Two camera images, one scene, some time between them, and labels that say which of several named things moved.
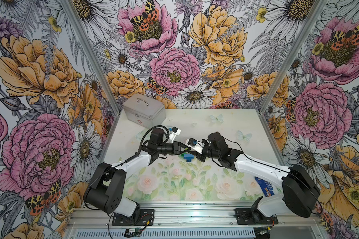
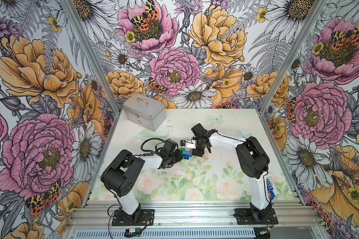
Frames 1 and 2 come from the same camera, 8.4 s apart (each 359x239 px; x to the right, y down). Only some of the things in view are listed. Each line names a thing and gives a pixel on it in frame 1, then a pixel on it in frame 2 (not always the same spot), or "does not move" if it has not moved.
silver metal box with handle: [144, 110] does not move
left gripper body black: [169, 148] → [174, 157]
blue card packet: [267, 186] does not move
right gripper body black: [208, 152] → [200, 149]
